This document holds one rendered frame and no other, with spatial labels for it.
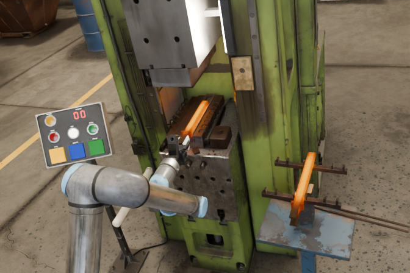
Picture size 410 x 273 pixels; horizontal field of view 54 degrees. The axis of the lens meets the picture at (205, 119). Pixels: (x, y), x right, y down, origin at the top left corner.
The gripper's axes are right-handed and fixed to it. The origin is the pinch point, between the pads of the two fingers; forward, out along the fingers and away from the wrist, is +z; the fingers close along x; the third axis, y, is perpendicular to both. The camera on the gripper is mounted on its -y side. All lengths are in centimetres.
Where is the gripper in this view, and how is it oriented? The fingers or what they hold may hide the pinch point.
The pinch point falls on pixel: (185, 136)
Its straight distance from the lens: 201.2
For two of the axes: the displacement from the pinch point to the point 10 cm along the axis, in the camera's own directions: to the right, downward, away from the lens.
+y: 1.6, 8.4, 5.1
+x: 9.4, 0.2, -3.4
